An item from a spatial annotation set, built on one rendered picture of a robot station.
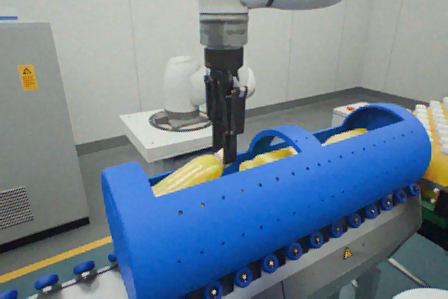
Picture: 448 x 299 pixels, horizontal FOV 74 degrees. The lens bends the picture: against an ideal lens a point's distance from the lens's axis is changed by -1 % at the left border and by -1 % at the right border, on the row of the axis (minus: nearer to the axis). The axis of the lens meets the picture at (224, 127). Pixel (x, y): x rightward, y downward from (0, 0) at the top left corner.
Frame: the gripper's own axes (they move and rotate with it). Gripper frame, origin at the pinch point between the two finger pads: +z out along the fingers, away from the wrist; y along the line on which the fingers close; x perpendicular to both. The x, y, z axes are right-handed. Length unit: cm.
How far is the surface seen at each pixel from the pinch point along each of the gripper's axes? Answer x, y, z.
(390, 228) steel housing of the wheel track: 53, 12, 37
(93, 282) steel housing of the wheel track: -30.1, -8.7, 31.5
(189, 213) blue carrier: -13.1, 10.4, 5.8
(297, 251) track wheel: 14.2, 10.7, 28.0
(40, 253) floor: -59, -143, 124
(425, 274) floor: 145, -4, 125
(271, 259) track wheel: 6.7, 10.1, 27.1
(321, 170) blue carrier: 18.6, 10.9, 6.5
